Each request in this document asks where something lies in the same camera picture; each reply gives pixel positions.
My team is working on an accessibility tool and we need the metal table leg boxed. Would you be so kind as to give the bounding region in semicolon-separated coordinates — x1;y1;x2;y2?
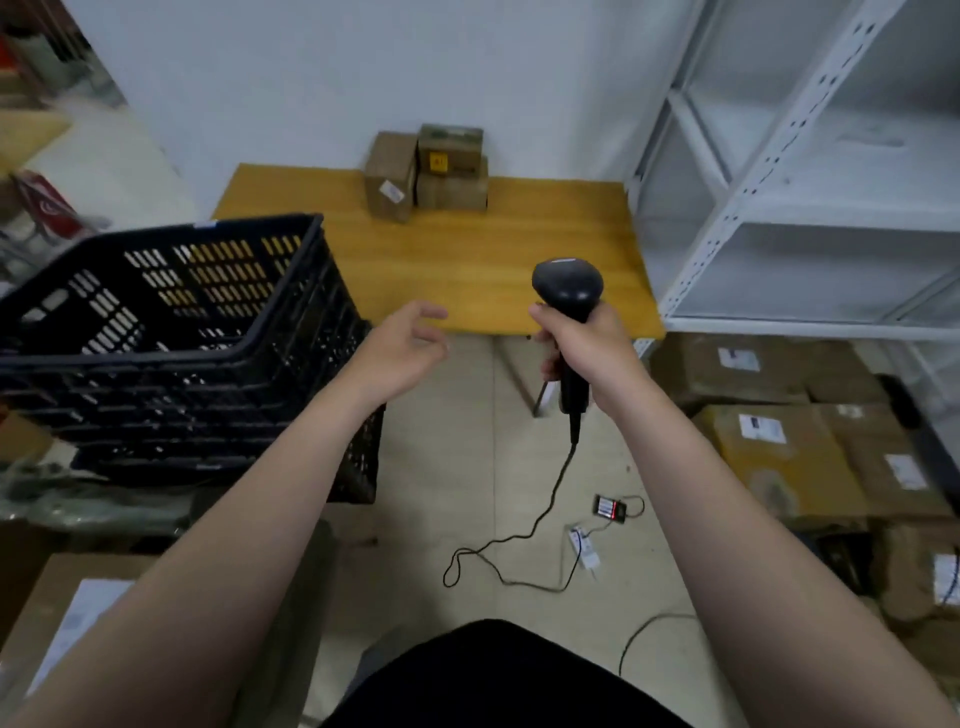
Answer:
495;335;560;419

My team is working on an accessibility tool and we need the cardboard box with yellow label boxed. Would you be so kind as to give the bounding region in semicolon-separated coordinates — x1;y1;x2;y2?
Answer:
416;123;486;180

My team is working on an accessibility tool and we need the thin black floor cable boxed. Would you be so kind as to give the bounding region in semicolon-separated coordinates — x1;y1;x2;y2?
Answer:
618;612;700;676

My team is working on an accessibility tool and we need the white cable plug with tag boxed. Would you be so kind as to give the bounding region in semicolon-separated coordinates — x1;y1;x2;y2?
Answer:
567;525;603;580

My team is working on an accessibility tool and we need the white metal shelf rack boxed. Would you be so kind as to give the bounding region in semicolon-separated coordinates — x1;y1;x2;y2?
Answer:
625;0;960;355

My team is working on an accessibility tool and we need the plain brown cardboard box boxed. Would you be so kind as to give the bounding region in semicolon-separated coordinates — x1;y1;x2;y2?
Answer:
414;156;491;214

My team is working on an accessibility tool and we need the person's left forearm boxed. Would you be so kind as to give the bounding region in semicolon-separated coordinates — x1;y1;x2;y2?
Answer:
0;367;389;728

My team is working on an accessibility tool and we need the black scanner cable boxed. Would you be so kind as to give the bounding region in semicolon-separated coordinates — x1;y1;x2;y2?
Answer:
441;438;585;594

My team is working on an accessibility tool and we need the tall brown cardboard box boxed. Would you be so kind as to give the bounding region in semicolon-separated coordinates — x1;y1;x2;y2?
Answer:
364;131;420;225

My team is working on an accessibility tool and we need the person's right forearm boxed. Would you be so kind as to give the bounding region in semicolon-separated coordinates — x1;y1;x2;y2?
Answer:
592;371;960;728

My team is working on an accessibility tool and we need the pile of brown cardboard parcels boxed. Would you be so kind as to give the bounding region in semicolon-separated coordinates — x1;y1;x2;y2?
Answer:
648;330;960;680

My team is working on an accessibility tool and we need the person's black clothing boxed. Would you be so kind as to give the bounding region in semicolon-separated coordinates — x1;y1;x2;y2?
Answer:
321;618;695;728

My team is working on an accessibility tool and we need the red printed package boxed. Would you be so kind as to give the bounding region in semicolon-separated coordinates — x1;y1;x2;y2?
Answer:
10;168;85;240

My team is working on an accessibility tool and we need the person's left hand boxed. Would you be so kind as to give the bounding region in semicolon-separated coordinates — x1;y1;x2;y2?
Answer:
352;300;451;411

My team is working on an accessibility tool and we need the clear plastic wrapped package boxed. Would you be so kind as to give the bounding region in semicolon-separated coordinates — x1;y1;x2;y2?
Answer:
0;442;198;530

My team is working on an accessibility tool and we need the black plastic crate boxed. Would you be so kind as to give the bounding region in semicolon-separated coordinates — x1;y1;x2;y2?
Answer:
0;213;388;505

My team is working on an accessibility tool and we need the person's right hand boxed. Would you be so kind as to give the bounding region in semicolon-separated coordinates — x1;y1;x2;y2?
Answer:
528;299;653;415

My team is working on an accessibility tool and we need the large cardboard box white label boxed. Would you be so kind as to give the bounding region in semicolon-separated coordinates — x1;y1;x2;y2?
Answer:
0;517;335;728

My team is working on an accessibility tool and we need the black handheld barcode scanner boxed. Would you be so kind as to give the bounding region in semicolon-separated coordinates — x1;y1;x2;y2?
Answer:
531;257;606;445

